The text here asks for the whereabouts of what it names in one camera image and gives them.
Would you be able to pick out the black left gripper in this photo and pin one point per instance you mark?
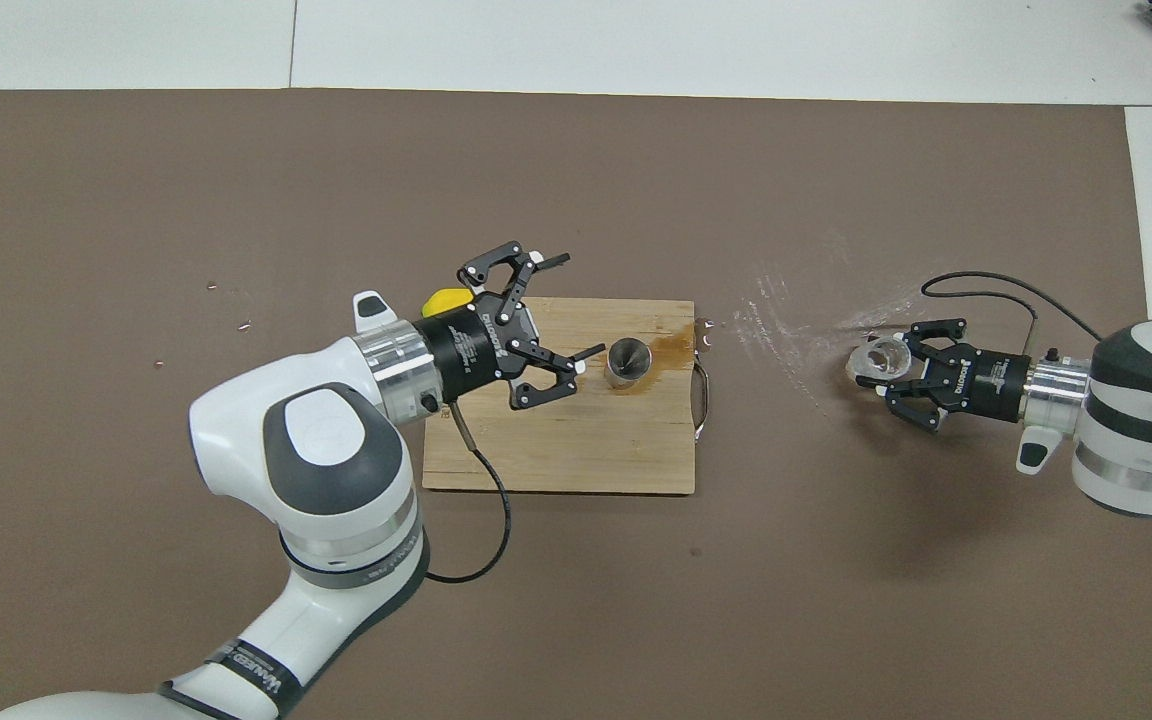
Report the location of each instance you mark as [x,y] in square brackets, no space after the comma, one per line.
[466,345]

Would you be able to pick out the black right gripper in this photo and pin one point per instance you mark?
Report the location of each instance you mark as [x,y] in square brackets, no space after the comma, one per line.
[986,385]

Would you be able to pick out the clear glass cup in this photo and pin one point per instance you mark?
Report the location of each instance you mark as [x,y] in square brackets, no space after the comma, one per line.
[876,362]

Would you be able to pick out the metal jigger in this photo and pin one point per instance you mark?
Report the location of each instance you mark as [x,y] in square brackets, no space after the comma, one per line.
[628,362]

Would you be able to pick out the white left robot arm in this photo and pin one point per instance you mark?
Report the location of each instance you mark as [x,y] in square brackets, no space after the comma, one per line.
[336,470]

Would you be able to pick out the yellow lemon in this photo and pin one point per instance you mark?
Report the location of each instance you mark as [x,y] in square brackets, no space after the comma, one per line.
[441,300]

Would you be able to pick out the wooden cutting board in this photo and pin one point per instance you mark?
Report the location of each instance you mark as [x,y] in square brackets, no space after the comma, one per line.
[576,450]

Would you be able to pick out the brown table mat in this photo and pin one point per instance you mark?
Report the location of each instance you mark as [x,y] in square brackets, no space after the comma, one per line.
[136,180]

